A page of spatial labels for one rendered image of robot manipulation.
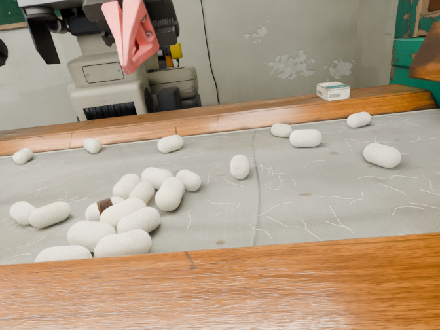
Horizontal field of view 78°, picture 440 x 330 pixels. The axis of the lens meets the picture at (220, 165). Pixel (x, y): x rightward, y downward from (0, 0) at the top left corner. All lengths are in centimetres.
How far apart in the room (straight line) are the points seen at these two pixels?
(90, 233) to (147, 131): 29
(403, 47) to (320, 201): 43
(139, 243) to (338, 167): 20
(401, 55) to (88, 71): 83
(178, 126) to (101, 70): 57
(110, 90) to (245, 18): 160
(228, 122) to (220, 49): 191
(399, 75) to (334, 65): 194
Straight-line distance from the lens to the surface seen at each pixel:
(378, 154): 29
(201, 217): 22
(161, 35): 39
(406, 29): 62
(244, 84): 237
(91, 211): 24
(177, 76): 119
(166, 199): 23
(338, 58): 257
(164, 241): 21
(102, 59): 98
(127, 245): 19
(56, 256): 20
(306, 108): 46
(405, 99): 52
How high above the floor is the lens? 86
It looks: 22 degrees down
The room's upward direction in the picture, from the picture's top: 8 degrees counter-clockwise
